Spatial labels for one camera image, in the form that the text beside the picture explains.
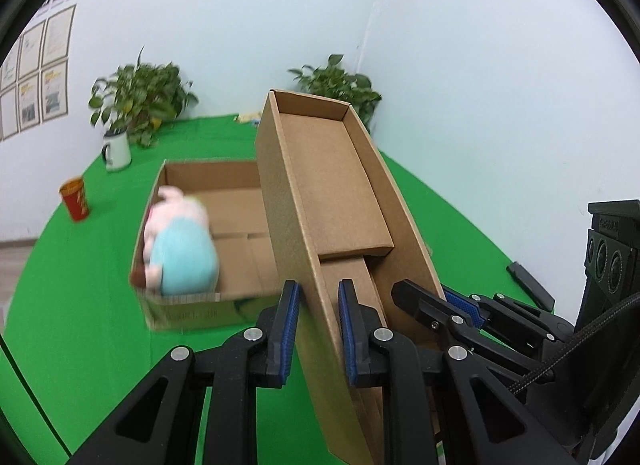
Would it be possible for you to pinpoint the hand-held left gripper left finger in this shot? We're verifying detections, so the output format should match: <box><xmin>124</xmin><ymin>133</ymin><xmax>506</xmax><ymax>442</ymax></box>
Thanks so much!
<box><xmin>65</xmin><ymin>280</ymin><xmax>302</xmax><ymax>465</ymax></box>

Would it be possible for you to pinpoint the black rectangular bar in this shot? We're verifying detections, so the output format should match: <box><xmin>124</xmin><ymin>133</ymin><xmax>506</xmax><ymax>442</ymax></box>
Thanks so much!
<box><xmin>506</xmin><ymin>261</ymin><xmax>556</xmax><ymax>311</ymax></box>

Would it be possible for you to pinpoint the black braided cable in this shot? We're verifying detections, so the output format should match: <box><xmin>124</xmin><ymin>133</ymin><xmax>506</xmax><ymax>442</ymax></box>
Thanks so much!
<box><xmin>507</xmin><ymin>292</ymin><xmax>640</xmax><ymax>393</ymax></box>

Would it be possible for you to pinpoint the large printed cardboard box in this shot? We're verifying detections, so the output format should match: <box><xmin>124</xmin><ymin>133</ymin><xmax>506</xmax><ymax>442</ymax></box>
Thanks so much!
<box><xmin>129</xmin><ymin>160</ymin><xmax>286</xmax><ymax>332</ymax></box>

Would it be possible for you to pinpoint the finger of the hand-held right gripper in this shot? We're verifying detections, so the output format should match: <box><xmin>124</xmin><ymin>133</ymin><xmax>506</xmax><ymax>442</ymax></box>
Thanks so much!
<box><xmin>442</xmin><ymin>289</ymin><xmax>574</xmax><ymax>347</ymax></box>
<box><xmin>391</xmin><ymin>280</ymin><xmax>482</xmax><ymax>347</ymax></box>

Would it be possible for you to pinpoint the red paper cup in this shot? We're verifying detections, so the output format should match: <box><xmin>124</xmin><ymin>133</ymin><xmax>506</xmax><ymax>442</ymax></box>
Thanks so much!
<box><xmin>59</xmin><ymin>176</ymin><xmax>91</xmax><ymax>222</ymax></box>

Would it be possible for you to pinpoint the potted plant in pink pot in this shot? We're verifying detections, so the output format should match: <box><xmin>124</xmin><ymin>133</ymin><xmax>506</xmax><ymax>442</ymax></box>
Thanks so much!
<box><xmin>287</xmin><ymin>54</ymin><xmax>383</xmax><ymax>133</ymax></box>

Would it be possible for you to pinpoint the group of framed wall certificates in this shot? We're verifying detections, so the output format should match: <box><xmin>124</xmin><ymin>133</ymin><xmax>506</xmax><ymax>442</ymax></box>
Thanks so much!
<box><xmin>0</xmin><ymin>5</ymin><xmax>77</xmax><ymax>142</ymax></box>

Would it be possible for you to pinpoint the green tablecloth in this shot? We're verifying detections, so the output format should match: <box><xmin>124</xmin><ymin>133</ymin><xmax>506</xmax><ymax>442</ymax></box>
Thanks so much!
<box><xmin>0</xmin><ymin>112</ymin><xmax>640</xmax><ymax>465</ymax></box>

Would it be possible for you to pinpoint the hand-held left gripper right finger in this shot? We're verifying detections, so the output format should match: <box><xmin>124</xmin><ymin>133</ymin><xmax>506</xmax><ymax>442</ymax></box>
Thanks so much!
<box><xmin>337</xmin><ymin>279</ymin><xmax>581</xmax><ymax>465</ymax></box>

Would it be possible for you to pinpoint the potted plant in white mug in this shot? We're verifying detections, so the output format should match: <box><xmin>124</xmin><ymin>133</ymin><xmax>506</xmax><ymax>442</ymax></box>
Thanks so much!
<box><xmin>89</xmin><ymin>47</ymin><xmax>198</xmax><ymax>173</ymax></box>

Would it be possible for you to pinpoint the pink and blue plush toy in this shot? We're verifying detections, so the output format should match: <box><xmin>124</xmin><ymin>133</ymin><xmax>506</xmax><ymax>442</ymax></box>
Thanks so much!
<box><xmin>141</xmin><ymin>186</ymin><xmax>221</xmax><ymax>296</ymax></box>

